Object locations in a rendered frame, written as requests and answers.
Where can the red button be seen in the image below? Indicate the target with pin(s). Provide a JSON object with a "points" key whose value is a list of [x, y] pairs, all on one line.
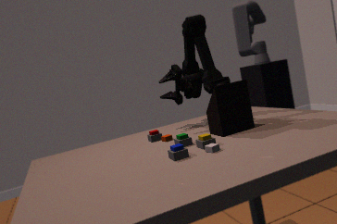
{"points": [[154, 136]]}

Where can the blue button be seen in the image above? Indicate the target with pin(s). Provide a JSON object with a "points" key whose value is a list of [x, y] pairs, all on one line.
{"points": [[177, 152]]}

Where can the orange block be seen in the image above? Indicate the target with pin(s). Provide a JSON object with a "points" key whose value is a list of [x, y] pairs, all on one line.
{"points": [[166, 138]]}

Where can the green button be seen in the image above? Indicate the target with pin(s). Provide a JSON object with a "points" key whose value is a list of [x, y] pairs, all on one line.
{"points": [[183, 139]]}

